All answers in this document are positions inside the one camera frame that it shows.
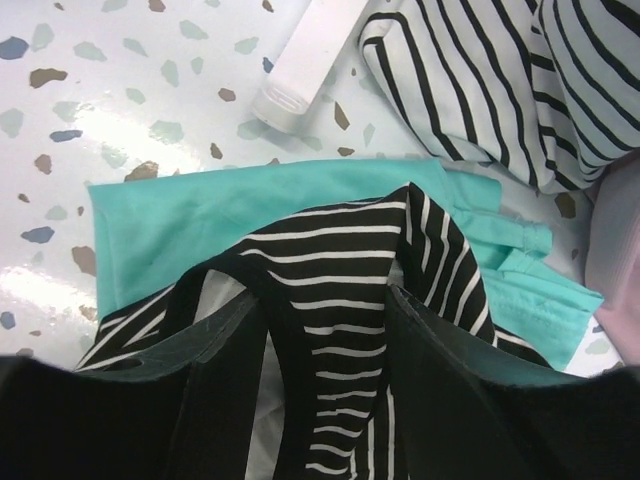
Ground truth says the teal tank top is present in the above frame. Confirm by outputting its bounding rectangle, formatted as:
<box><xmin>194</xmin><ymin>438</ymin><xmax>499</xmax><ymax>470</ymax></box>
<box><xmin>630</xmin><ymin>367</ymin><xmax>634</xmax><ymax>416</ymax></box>
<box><xmin>89</xmin><ymin>160</ymin><xmax>603</xmax><ymax>370</ymax></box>

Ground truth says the white clothes rack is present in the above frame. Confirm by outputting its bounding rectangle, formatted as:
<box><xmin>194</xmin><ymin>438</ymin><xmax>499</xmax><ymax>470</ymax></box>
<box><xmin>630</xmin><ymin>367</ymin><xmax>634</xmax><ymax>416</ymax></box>
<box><xmin>252</xmin><ymin>0</ymin><xmax>401</xmax><ymax>134</ymax></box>

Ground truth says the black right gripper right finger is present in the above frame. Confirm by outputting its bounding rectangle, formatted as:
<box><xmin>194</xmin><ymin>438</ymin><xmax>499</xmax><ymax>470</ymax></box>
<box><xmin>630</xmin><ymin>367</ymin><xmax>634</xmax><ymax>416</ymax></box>
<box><xmin>385</xmin><ymin>286</ymin><xmax>639</xmax><ymax>479</ymax></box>

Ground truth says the pink tank top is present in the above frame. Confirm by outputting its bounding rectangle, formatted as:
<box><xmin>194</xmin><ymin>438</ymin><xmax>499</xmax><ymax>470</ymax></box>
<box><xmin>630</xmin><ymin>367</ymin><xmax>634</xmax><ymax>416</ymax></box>
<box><xmin>585</xmin><ymin>152</ymin><xmax>639</xmax><ymax>365</ymax></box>

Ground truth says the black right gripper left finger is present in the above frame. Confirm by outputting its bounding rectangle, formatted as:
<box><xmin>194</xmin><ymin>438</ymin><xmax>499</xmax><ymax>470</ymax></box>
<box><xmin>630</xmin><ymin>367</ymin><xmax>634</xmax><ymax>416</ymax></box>
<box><xmin>1</xmin><ymin>293</ymin><xmax>265</xmax><ymax>479</ymax></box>

